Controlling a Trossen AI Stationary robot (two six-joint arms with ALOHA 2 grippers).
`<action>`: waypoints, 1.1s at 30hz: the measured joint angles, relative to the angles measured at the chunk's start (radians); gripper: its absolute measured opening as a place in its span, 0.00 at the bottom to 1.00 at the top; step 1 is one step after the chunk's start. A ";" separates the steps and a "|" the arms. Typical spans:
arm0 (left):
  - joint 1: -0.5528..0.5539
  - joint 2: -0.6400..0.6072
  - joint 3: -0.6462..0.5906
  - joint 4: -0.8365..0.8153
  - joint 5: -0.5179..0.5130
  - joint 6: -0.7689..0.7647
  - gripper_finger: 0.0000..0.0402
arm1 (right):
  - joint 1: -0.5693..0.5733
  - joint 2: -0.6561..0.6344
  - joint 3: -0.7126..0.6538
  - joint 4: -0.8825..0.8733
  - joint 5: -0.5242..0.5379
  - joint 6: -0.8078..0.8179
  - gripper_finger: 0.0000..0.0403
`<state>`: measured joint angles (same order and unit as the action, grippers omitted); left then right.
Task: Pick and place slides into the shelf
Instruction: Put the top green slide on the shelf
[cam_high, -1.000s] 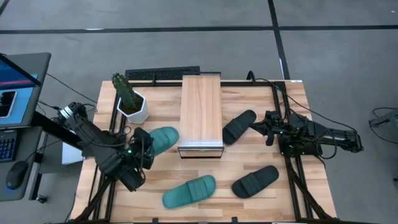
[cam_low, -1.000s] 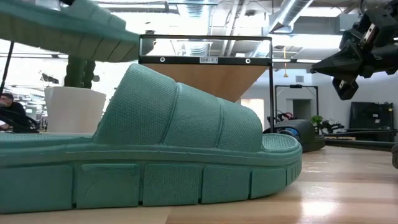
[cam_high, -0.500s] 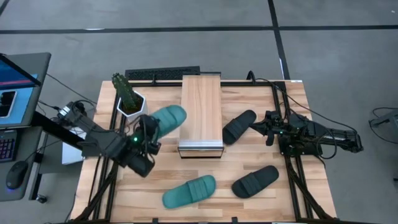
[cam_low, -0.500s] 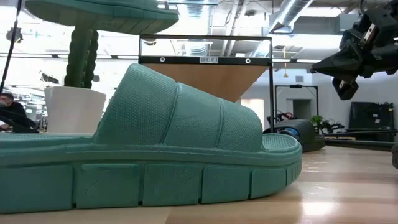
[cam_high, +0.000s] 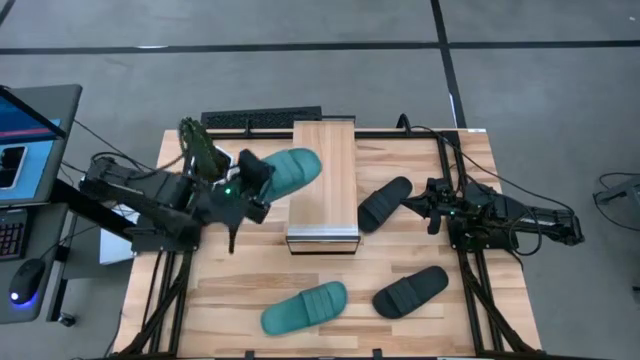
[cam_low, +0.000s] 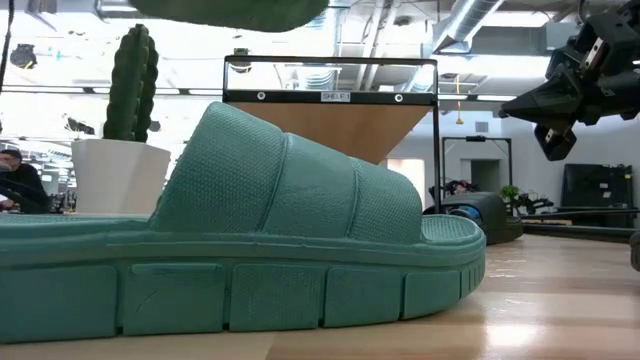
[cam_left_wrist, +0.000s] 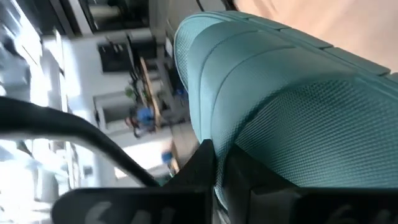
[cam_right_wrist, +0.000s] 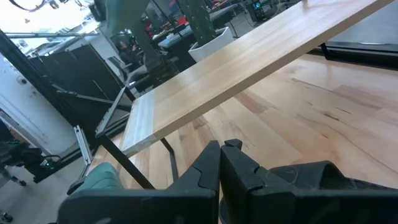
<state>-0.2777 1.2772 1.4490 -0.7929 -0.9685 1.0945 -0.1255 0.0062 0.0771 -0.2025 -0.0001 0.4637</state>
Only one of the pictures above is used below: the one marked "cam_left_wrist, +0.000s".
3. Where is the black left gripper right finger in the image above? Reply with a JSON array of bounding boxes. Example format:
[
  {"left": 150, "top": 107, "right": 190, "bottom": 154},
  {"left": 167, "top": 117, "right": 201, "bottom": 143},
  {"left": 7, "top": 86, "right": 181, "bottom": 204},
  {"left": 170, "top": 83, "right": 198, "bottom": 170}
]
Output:
[{"left": 223, "top": 145, "right": 398, "bottom": 224}]

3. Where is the black cable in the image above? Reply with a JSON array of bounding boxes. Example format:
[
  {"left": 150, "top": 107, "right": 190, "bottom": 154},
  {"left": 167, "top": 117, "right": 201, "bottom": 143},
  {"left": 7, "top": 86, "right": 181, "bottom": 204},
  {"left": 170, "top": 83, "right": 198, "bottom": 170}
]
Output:
[{"left": 0, "top": 96, "right": 161, "bottom": 188}]

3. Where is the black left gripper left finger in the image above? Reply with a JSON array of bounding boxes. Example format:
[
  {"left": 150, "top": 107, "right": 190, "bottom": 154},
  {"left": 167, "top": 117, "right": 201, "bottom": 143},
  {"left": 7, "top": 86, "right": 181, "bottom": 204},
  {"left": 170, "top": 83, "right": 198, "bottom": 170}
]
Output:
[{"left": 51, "top": 139, "right": 216, "bottom": 224}]

